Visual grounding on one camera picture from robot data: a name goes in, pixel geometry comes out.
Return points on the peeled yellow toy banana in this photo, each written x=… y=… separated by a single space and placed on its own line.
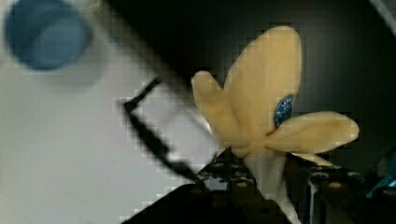
x=250 y=114

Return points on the blue round bowl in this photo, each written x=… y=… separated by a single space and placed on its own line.
x=45 y=35

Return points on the silver black toaster oven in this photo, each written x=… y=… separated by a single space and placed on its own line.
x=348 y=55

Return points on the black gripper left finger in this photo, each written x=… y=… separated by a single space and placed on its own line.
x=226 y=193

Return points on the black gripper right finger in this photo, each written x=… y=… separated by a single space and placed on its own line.
x=337 y=195

